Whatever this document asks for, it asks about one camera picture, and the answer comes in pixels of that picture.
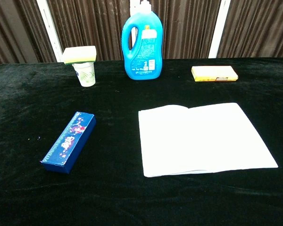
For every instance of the blue detergent bottle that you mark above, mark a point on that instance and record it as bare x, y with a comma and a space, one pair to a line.
141, 68

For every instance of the long blue printed box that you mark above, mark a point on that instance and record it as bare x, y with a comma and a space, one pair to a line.
68, 141

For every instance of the flat yellow box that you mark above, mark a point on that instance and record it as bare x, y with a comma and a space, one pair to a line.
212, 71

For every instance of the yellow green sponge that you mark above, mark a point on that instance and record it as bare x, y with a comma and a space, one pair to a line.
79, 54

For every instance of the black velvet tablecloth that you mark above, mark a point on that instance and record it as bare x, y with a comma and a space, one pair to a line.
122, 200

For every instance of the brown pleated curtain panel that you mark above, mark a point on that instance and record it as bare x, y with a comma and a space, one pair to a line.
259, 28
92, 23
188, 26
11, 30

